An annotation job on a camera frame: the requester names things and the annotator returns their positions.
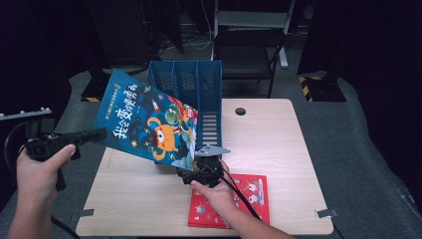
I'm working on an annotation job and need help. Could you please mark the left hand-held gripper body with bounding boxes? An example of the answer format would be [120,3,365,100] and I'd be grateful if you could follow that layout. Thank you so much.
[0,107,83,193]

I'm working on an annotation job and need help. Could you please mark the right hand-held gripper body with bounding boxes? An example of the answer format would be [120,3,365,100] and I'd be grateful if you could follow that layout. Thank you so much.
[194,144,232,189]

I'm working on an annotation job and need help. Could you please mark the blue monster picture book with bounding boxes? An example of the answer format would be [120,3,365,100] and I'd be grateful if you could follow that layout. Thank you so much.
[93,68,199,172]

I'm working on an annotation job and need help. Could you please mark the red picture book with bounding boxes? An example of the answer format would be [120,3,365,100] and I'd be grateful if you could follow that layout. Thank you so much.
[187,172,271,230]

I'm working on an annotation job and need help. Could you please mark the blue plastic file rack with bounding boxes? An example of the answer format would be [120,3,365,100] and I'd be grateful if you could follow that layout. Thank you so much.
[147,60,223,157]

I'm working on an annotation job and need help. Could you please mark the person's right hand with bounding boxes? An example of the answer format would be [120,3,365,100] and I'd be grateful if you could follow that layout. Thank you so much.
[190,159,242,217]

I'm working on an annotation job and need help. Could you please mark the person's left hand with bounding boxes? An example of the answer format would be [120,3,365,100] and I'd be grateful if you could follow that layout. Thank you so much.
[16,143,77,204]

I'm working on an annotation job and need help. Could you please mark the black stand base yellow stripes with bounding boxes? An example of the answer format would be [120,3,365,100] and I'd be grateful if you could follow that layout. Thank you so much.
[298,72,347,103]
[80,68,113,104]

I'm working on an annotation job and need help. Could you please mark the grey tape strip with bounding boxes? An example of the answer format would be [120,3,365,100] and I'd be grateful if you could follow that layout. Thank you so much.
[314,208,339,219]
[69,208,96,223]

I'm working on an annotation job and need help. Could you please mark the black chair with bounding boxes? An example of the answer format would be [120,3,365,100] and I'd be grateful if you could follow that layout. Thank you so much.
[212,28,289,100]

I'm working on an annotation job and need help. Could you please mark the right hand-held gripper cable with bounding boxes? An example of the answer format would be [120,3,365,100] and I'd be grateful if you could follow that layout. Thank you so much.
[212,163,264,222]

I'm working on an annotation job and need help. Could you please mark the hand-held gripper cable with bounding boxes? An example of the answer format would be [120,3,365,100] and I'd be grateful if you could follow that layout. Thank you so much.
[3,120,81,239]
[212,163,264,222]

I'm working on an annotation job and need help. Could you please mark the left hand-held gripper cable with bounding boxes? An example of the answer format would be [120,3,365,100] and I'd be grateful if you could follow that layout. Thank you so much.
[3,120,81,239]

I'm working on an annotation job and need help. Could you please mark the white floor cable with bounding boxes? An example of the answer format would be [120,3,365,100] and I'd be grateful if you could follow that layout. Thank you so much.
[183,0,213,52]

